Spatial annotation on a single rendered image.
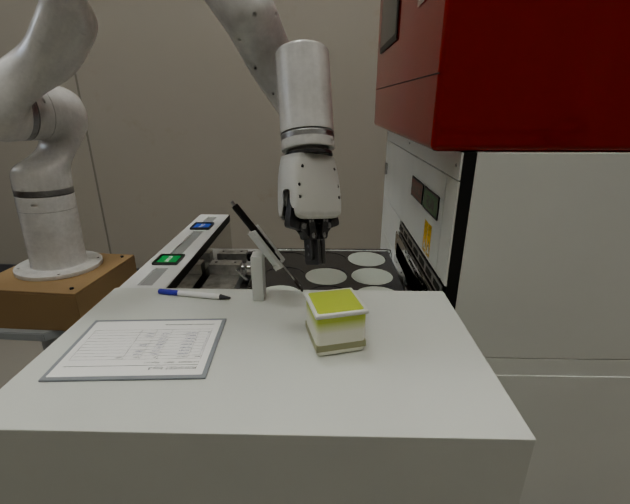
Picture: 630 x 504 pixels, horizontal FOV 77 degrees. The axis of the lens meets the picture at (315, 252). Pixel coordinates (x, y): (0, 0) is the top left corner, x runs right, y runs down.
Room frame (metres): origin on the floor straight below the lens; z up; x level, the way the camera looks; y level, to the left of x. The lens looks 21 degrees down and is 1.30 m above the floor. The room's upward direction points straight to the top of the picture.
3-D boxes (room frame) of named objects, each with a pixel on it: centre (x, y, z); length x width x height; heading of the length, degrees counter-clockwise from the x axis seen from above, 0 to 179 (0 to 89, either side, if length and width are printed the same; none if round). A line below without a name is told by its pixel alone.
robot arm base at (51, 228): (0.91, 0.64, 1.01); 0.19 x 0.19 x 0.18
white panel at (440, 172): (1.07, -0.26, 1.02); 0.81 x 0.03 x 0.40; 179
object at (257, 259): (0.64, 0.08, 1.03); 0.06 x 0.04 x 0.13; 89
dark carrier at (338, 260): (0.88, -0.03, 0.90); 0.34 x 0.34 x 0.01; 89
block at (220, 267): (0.95, 0.23, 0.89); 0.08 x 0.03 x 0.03; 89
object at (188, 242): (0.95, 0.33, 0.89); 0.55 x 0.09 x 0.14; 179
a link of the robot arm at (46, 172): (0.95, 0.62, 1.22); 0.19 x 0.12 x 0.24; 157
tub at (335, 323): (0.50, -0.03, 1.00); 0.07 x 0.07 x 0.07; 14
